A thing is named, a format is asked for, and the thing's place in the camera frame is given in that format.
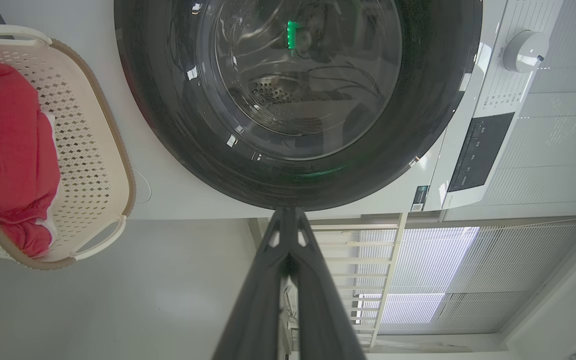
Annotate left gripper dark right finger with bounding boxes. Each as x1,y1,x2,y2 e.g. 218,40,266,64
288,208,366,360

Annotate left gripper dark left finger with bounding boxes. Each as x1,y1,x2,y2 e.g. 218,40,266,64
212,208,289,360

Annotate red and white garment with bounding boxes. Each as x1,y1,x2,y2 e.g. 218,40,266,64
0,61,61,258

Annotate white washing machine body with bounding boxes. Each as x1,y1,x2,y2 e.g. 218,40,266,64
0,0,564,221

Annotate cream laundry basket brown rim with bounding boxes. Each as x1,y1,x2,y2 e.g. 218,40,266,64
0,25,136,271

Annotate white slatted rack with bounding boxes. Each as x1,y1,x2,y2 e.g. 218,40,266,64
308,212,409,351

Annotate small dark washer sticker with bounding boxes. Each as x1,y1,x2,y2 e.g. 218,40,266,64
411,185,430,212

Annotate white window blinds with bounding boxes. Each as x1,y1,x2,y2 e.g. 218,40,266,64
355,0,576,336

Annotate black washer display panel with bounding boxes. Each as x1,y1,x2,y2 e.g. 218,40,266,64
448,112,515,192

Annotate white washer control knob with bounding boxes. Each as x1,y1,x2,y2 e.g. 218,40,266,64
503,30,550,74

